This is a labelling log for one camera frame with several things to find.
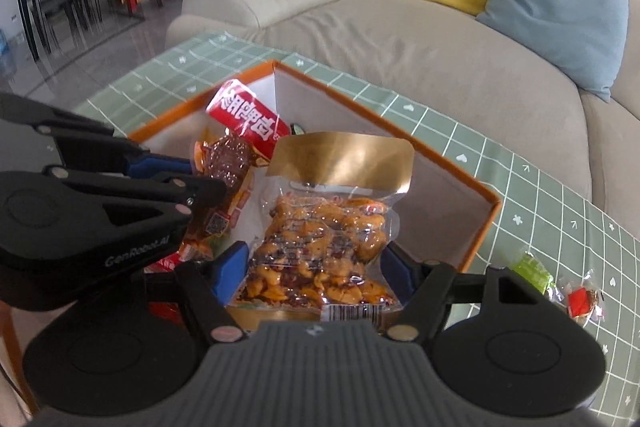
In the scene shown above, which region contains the orange white snack packet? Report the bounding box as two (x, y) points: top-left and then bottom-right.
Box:
(144, 171), (262, 273)

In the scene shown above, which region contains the spicy peanuts vacuum pack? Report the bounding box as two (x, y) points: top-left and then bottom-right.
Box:
(228, 132), (414, 331)

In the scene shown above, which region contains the red meat snack packet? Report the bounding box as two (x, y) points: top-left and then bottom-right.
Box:
(191, 79), (291, 225)

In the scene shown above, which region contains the orange cardboard box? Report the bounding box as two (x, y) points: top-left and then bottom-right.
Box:
(0, 58), (504, 388)

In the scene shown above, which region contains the green nuts packet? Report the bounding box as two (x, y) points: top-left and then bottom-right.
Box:
(509, 253), (555, 300)

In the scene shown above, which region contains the green checkered tablecloth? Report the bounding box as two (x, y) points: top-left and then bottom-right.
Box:
(76, 34), (639, 426)

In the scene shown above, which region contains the small red candy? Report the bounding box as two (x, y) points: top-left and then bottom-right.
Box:
(558, 269), (604, 327)

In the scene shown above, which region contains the beige sofa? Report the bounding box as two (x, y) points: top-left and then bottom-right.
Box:
(166, 0), (639, 233)

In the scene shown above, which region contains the beige back cushion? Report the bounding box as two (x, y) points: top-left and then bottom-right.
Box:
(611, 0), (640, 118)

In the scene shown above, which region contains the light blue cushion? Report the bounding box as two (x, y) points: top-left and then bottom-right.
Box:
(476, 0), (629, 102)

